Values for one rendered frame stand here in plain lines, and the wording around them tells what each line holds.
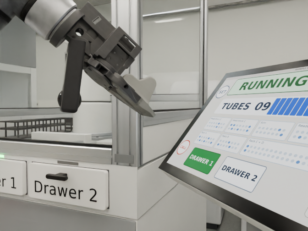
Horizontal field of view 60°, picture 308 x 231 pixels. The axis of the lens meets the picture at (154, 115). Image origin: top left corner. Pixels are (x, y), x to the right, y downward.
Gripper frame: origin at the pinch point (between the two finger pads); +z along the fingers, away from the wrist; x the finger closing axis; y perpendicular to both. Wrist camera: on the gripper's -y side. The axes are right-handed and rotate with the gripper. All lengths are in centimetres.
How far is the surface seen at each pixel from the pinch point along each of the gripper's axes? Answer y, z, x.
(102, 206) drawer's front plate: -21.8, 15.4, 28.4
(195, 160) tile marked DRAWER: -0.1, 14.8, 1.7
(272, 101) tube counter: 15.4, 14.9, -8.5
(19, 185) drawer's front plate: -34, -3, 51
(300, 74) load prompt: 22.0, 14.9, -11.0
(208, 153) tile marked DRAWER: 2.1, 14.8, -1.0
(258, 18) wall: 247, 116, 228
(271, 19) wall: 252, 125, 217
